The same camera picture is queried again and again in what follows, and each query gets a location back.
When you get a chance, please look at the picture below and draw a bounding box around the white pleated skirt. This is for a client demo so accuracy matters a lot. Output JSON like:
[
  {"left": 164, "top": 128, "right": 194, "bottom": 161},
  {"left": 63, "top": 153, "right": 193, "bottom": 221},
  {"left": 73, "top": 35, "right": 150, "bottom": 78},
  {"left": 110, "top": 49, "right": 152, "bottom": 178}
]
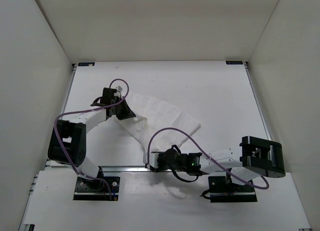
[{"left": 114, "top": 92, "right": 201, "bottom": 153}]

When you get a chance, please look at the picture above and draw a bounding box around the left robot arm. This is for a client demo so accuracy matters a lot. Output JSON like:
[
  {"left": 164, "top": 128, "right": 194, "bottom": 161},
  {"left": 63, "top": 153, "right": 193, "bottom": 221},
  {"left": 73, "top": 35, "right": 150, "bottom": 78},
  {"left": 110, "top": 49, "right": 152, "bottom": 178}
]
[{"left": 47, "top": 87, "right": 136, "bottom": 190}]

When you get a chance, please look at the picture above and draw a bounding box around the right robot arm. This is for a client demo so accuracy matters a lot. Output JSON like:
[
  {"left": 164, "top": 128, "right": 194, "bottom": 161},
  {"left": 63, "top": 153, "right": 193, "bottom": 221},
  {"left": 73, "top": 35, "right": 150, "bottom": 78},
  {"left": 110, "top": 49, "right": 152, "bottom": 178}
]
[{"left": 145, "top": 136, "right": 286, "bottom": 191}]

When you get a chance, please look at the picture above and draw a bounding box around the left corner marker tag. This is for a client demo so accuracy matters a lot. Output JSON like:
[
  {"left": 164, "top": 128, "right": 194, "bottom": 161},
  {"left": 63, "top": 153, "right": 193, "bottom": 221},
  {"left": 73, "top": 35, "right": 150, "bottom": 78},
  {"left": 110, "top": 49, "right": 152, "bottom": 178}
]
[{"left": 77, "top": 62, "right": 95, "bottom": 67}]

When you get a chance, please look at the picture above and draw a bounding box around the corner marker tag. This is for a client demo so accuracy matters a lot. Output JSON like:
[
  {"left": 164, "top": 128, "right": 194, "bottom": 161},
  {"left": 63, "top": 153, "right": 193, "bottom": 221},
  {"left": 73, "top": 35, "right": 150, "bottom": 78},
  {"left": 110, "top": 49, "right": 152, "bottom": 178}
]
[
  {"left": 225, "top": 60, "right": 243, "bottom": 65},
  {"left": 77, "top": 62, "right": 95, "bottom": 67}
]

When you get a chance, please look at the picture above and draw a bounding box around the right corner marker tag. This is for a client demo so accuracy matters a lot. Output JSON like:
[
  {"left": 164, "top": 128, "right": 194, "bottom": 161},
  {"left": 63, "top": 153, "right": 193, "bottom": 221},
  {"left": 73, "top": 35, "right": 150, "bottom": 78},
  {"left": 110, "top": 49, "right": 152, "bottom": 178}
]
[{"left": 225, "top": 60, "right": 243, "bottom": 65}]

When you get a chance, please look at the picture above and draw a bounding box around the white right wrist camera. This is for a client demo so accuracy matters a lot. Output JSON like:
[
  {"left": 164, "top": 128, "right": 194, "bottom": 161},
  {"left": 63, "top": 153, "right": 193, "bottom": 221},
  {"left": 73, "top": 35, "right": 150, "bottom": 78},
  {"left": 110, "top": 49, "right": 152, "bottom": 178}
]
[{"left": 143, "top": 152, "right": 159, "bottom": 169}]

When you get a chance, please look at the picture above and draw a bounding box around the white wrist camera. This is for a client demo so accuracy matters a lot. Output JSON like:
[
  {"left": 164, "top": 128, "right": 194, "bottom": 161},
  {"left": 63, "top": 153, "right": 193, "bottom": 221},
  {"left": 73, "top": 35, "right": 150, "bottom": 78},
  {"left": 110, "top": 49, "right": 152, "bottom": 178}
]
[
  {"left": 114, "top": 86, "right": 123, "bottom": 98},
  {"left": 143, "top": 152, "right": 159, "bottom": 169}
]

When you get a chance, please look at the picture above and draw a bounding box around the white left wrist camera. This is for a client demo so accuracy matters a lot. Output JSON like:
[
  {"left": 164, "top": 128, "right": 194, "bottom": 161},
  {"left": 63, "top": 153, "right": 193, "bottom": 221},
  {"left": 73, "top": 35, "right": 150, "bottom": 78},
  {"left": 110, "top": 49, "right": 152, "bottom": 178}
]
[{"left": 114, "top": 86, "right": 123, "bottom": 98}]

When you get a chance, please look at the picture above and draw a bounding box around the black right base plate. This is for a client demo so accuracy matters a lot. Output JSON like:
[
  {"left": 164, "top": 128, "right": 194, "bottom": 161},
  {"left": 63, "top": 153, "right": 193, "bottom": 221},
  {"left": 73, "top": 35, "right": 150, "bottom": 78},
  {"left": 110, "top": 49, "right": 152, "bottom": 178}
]
[{"left": 200, "top": 176, "right": 258, "bottom": 203}]

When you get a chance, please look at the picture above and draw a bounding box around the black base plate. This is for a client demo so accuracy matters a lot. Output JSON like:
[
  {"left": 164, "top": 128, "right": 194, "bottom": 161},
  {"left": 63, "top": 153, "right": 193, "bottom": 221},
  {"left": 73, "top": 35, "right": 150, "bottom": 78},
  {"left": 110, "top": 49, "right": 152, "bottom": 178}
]
[
  {"left": 73, "top": 176, "right": 121, "bottom": 202},
  {"left": 200, "top": 176, "right": 258, "bottom": 203}
]

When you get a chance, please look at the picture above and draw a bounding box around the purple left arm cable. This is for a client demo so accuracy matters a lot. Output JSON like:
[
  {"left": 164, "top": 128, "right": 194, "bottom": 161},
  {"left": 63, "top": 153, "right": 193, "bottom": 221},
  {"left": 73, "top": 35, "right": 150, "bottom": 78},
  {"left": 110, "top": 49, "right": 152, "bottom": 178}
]
[{"left": 54, "top": 78, "right": 130, "bottom": 201}]

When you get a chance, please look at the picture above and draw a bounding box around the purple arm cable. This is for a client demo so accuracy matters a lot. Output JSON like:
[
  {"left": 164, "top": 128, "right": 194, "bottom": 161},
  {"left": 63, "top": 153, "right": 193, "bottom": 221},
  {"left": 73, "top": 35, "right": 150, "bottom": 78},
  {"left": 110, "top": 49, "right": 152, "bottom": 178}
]
[
  {"left": 146, "top": 127, "right": 270, "bottom": 191},
  {"left": 54, "top": 78, "right": 130, "bottom": 201}
]

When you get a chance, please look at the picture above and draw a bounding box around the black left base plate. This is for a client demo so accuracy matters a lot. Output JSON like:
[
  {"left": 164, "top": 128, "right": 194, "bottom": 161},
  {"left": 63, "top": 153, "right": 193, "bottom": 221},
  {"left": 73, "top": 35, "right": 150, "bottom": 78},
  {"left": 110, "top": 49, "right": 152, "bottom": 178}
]
[{"left": 73, "top": 176, "right": 121, "bottom": 202}]

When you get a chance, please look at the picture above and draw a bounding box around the aluminium front table rail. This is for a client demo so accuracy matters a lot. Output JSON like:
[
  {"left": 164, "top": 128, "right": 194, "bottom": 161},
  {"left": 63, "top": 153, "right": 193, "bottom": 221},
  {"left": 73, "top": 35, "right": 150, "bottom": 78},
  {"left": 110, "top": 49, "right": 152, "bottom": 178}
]
[{"left": 44, "top": 165, "right": 150, "bottom": 173}]

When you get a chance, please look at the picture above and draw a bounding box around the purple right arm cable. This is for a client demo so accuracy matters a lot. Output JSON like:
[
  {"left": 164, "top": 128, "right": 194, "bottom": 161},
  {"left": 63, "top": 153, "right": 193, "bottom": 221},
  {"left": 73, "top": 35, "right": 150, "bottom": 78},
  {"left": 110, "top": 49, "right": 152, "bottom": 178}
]
[{"left": 146, "top": 127, "right": 270, "bottom": 191}]

